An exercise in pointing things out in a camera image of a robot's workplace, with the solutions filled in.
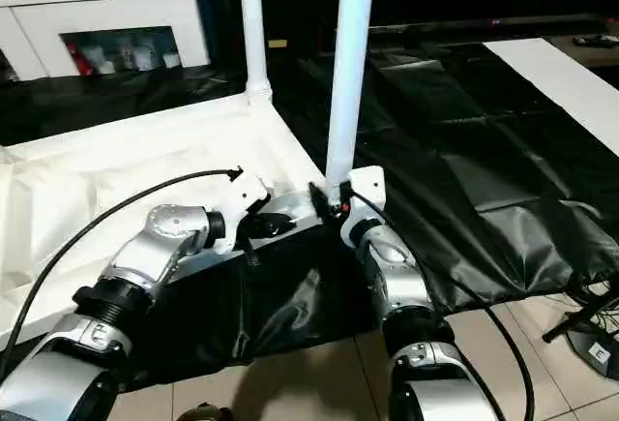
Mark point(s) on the flat white board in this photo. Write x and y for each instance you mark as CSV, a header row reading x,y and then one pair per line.
x,y
556,82

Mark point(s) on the small tan label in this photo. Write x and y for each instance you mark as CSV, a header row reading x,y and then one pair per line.
x,y
276,44

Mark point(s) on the white cabinet with glass doors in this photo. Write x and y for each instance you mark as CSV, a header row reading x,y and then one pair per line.
x,y
121,9

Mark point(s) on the white plastic table top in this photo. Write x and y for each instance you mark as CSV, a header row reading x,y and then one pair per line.
x,y
121,164

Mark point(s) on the long black bar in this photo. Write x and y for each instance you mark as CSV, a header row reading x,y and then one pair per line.
x,y
483,23

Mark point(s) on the black mat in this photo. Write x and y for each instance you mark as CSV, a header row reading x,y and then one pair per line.
x,y
459,150

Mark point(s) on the small black flat device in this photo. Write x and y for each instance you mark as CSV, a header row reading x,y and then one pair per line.
x,y
596,39

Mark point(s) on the black stick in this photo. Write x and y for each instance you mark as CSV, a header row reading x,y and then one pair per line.
x,y
575,320

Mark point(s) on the white plastic table leg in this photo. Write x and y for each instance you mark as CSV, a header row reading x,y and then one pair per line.
x,y
350,77
254,29

